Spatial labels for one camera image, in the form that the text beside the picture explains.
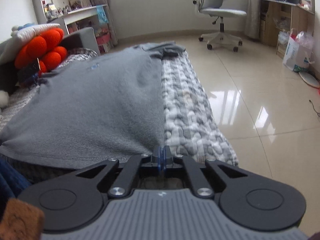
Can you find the white plush toy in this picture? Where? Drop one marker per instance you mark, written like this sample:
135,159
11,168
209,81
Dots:
3,100

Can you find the blue plush toy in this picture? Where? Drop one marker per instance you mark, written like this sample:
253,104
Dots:
23,27

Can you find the white round board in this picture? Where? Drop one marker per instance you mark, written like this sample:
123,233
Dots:
310,78

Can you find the white pillow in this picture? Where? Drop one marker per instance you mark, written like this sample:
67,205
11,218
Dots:
27,31

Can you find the brown fuzzy cuff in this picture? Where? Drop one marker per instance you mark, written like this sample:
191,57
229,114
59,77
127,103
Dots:
20,220

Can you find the clear plastic bag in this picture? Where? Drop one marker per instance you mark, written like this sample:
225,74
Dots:
305,38

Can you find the grey sofa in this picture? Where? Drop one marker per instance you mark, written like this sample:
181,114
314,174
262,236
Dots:
82,38

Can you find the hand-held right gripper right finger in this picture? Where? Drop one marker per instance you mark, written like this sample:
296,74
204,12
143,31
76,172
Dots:
164,159

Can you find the light blue patterned bag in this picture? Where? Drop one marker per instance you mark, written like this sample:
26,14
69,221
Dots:
102,15

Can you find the smartphone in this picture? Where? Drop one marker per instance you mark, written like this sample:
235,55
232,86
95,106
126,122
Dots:
28,71

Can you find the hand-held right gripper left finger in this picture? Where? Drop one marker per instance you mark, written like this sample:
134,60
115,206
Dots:
157,157

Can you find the navy clothing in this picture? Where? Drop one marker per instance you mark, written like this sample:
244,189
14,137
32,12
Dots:
10,180

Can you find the grey checked quilted blanket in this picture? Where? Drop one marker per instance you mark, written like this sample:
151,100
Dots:
187,120

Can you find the grey t-shirt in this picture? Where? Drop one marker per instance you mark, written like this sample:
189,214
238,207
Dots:
100,100

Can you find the wooden shelf desk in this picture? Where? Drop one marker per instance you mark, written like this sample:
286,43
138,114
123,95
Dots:
272,17

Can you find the white paper bag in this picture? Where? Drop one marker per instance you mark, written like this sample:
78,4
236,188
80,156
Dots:
293,55

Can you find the white office chair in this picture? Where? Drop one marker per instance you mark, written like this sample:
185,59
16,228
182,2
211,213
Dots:
220,12

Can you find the white desk with shelves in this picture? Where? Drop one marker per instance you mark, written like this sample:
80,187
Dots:
82,11

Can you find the orange pumpkin cushion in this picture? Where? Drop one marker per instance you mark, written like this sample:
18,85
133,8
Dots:
42,47

